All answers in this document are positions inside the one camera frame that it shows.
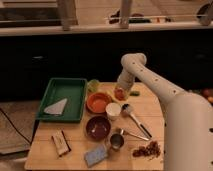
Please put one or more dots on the bunch of red grapes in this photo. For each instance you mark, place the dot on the bunch of red grapes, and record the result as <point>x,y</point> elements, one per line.
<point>151,150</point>

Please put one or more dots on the small green cup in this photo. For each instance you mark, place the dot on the small green cup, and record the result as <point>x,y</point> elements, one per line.
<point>93,85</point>

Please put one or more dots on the blue sponge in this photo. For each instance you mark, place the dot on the blue sponge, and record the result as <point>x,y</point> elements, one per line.
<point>95,155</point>

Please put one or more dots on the metal measuring cup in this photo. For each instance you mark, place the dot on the metal measuring cup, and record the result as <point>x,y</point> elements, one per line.
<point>116,140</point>

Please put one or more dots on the black handled metal spoon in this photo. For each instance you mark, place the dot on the black handled metal spoon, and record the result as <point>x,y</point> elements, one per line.
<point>127,110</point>

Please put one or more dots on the green plastic tray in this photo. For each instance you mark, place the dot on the green plastic tray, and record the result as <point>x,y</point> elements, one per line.
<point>74,90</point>

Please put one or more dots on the orange apple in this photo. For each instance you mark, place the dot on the orange apple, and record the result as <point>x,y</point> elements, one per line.
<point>120,94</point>

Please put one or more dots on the orange red bowl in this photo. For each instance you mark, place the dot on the orange red bowl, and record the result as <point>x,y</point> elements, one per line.
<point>97,102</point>

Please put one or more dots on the white paper cup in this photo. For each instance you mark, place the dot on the white paper cup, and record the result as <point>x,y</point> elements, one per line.
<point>113,110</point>

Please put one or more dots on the dark maroon bowl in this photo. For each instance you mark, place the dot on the dark maroon bowl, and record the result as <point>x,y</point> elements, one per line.
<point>98,128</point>

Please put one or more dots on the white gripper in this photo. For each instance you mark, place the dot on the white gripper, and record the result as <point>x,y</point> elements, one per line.
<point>126,91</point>

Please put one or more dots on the green chili pepper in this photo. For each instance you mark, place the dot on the green chili pepper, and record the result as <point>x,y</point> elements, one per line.
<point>134,93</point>

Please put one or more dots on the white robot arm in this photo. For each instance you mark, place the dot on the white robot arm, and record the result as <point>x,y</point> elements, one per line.
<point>188,132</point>

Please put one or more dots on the grey triangular cloth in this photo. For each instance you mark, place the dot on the grey triangular cloth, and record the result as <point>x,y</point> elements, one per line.
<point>56,108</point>

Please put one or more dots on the wooden block brush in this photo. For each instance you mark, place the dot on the wooden block brush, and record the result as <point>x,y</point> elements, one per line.
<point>60,143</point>

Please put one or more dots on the yellow banana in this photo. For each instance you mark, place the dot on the yellow banana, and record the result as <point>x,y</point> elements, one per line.
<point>111,95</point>

